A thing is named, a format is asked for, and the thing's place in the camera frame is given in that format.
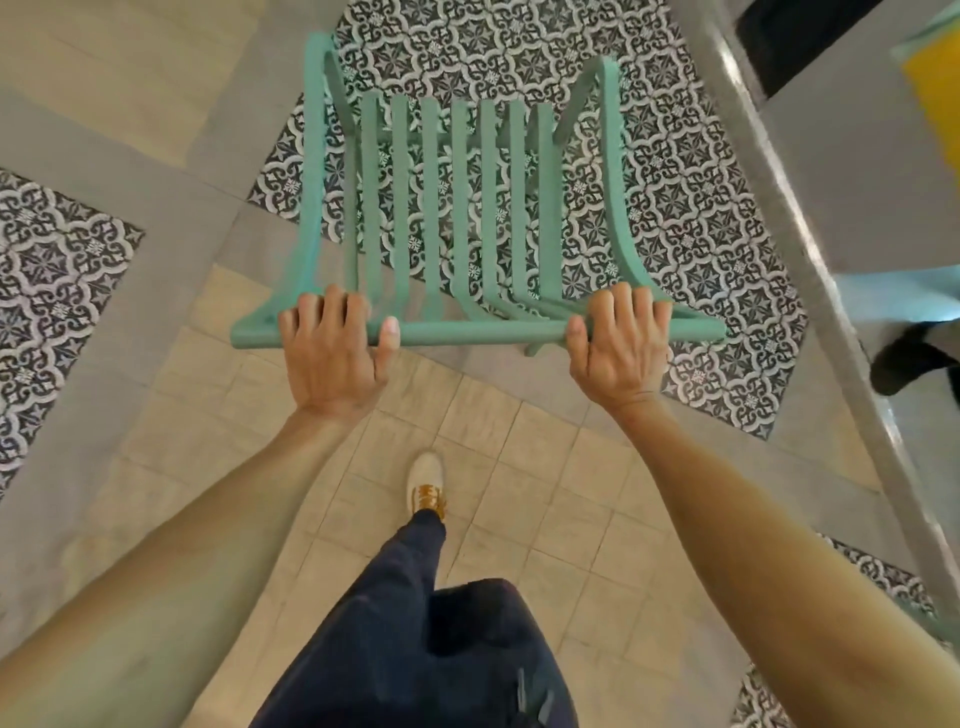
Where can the person's right hand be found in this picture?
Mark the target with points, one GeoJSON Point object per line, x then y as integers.
{"type": "Point", "coordinates": [622, 360]}

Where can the person's left hand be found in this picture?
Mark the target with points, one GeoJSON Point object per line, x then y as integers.
{"type": "Point", "coordinates": [330, 367]}

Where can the person's left middle finger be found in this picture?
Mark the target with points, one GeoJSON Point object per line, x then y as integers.
{"type": "Point", "coordinates": [334, 309]}

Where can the person's left thumb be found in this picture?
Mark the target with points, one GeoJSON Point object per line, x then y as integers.
{"type": "Point", "coordinates": [388, 346]}

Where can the person's left little finger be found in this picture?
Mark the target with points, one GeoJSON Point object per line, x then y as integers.
{"type": "Point", "coordinates": [288, 330]}

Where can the person's right middle finger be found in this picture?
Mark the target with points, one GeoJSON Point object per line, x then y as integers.
{"type": "Point", "coordinates": [623, 306]}

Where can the person's right thumb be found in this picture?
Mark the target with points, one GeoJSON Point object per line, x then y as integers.
{"type": "Point", "coordinates": [578, 345]}

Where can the person's right little finger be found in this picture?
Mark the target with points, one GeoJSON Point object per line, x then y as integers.
{"type": "Point", "coordinates": [661, 319]}

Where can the teal slatted chair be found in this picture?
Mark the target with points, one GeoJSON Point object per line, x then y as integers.
{"type": "Point", "coordinates": [465, 334]}

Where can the person's left forearm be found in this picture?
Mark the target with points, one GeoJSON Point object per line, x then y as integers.
{"type": "Point", "coordinates": [187, 570]}

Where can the person's right forearm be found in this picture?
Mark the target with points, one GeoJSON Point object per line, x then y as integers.
{"type": "Point", "coordinates": [780, 570]}

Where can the white shoe with gold laces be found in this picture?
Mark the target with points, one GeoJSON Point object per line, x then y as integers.
{"type": "Point", "coordinates": [427, 480]}

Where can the grey table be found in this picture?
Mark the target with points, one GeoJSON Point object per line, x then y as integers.
{"type": "Point", "coordinates": [832, 165]}

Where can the black shoe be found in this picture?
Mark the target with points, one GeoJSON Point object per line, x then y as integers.
{"type": "Point", "coordinates": [911, 360]}

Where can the dark blue trousers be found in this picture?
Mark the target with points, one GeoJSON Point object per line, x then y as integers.
{"type": "Point", "coordinates": [420, 645]}

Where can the yellow sheet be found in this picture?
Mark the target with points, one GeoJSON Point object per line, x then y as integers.
{"type": "Point", "coordinates": [937, 90]}

